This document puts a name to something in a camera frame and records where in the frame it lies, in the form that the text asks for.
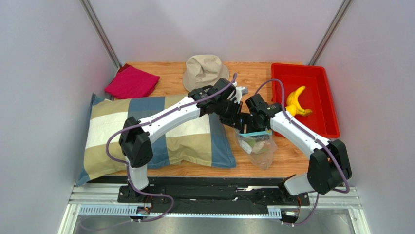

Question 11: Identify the fake banana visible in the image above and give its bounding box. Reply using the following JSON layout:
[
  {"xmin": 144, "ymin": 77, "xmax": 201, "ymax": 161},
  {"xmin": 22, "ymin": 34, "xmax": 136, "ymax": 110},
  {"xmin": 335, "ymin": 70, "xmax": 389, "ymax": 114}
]
[{"xmin": 285, "ymin": 86, "xmax": 313, "ymax": 117}]

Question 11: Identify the fake white cauliflower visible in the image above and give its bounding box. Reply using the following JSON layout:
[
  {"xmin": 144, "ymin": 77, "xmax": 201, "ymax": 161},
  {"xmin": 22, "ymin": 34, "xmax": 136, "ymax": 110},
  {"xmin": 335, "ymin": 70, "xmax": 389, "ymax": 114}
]
[{"xmin": 239, "ymin": 138, "xmax": 269, "ymax": 155}]

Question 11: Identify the red plastic bin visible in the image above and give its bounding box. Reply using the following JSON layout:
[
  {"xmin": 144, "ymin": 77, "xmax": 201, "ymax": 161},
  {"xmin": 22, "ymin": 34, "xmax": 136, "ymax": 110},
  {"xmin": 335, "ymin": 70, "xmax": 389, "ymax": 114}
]
[{"xmin": 271, "ymin": 63, "xmax": 340, "ymax": 139}]

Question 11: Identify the purple cable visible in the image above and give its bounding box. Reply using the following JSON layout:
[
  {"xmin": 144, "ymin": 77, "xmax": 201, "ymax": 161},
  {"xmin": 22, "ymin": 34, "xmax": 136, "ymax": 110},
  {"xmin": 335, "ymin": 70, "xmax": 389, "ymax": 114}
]
[
  {"xmin": 105, "ymin": 72, "xmax": 239, "ymax": 223},
  {"xmin": 254, "ymin": 78, "xmax": 351, "ymax": 227}
]

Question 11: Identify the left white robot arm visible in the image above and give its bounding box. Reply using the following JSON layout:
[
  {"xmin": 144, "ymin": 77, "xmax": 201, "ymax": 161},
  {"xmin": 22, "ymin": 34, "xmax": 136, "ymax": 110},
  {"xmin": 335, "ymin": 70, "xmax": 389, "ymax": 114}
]
[{"xmin": 119, "ymin": 78, "xmax": 248, "ymax": 197}]

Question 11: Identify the plaid pillow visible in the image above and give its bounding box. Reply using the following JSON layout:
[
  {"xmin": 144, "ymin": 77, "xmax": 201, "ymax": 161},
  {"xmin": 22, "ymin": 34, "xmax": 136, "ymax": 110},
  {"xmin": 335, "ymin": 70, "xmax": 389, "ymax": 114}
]
[{"xmin": 75, "ymin": 94, "xmax": 236, "ymax": 186}]

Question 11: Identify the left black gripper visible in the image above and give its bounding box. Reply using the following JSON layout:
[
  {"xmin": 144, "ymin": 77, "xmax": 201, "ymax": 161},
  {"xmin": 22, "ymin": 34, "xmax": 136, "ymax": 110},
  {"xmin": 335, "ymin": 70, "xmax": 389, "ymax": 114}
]
[{"xmin": 215, "ymin": 100, "xmax": 243, "ymax": 132}]

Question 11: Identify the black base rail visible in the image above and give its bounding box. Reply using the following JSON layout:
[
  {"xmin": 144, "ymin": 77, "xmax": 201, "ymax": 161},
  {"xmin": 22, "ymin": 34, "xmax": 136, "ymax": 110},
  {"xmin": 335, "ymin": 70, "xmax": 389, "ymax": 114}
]
[{"xmin": 117, "ymin": 176, "xmax": 311, "ymax": 215}]

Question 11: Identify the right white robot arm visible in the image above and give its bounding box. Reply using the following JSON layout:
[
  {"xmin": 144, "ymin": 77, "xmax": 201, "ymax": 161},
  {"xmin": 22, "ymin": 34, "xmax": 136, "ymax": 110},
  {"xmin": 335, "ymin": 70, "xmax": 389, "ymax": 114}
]
[{"xmin": 245, "ymin": 94, "xmax": 352, "ymax": 196}]

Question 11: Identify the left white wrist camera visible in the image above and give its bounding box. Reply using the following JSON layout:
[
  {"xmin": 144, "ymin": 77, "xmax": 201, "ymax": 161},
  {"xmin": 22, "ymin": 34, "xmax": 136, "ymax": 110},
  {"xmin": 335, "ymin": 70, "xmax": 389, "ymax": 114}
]
[{"xmin": 229, "ymin": 82, "xmax": 248, "ymax": 103}]

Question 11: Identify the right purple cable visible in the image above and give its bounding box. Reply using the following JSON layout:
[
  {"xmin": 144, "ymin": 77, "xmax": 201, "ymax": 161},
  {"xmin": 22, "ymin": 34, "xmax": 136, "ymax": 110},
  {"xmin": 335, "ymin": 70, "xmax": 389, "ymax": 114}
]
[{"xmin": 254, "ymin": 78, "xmax": 351, "ymax": 227}]

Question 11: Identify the magenta folded cloth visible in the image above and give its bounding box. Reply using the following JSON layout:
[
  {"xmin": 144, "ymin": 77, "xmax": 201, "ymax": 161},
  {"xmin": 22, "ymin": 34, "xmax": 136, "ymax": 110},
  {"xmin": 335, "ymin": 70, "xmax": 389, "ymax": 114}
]
[{"xmin": 104, "ymin": 63, "xmax": 160, "ymax": 99}]

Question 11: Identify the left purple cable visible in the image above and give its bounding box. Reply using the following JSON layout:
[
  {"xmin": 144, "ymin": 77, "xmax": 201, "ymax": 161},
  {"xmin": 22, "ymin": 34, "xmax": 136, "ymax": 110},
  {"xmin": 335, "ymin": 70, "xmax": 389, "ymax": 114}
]
[{"xmin": 105, "ymin": 72, "xmax": 239, "ymax": 223}]

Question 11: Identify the beige bucket hat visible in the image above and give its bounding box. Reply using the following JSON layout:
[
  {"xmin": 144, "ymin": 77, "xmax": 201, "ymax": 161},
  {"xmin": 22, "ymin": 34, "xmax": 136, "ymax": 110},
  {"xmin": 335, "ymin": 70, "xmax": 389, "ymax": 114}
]
[{"xmin": 182, "ymin": 55, "xmax": 230, "ymax": 92}]

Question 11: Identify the clear zip top bag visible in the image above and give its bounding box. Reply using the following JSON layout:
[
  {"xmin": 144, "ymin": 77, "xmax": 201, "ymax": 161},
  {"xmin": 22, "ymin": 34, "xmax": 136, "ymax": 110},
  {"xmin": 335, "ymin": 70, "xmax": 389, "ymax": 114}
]
[{"xmin": 235, "ymin": 129, "xmax": 278, "ymax": 170}]

